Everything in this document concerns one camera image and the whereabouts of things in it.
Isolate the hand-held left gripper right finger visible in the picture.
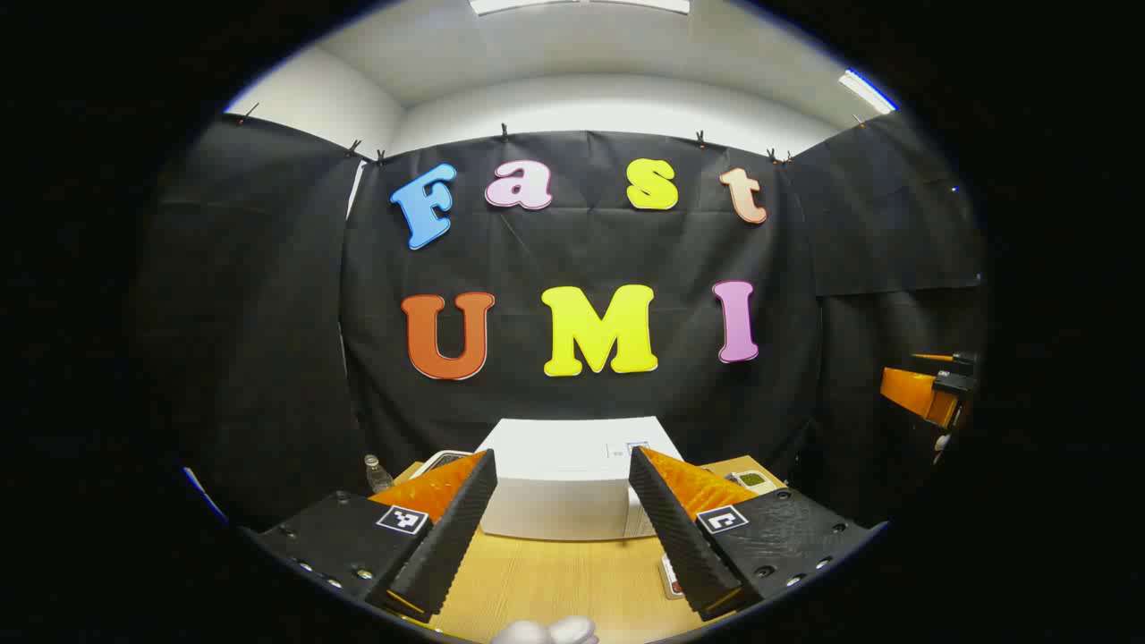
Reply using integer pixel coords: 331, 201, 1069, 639
629, 445, 876, 623

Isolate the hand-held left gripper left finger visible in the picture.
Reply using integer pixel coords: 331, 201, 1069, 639
258, 449, 498, 624

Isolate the white microwave oven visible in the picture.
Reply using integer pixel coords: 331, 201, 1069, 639
474, 417, 685, 542

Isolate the compartment food tray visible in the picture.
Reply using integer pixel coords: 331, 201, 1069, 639
723, 456, 788, 495

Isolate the white toaster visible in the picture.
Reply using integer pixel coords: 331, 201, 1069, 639
413, 449, 488, 484

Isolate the ceiling light panel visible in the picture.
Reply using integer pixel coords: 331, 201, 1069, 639
838, 68, 898, 115

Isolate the black backdrop cloth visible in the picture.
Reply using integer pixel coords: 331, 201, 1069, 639
134, 112, 989, 538

